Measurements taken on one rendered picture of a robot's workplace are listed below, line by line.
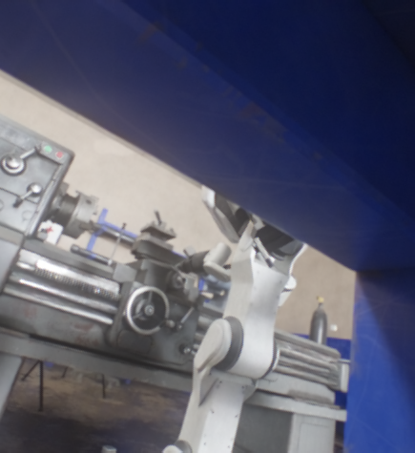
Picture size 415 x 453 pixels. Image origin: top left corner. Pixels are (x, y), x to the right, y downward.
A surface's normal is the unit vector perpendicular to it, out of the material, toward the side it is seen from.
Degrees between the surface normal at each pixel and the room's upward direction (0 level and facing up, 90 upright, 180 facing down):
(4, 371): 90
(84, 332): 90
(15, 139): 90
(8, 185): 90
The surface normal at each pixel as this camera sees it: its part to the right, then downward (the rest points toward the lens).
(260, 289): 0.48, -0.19
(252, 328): 0.53, -0.41
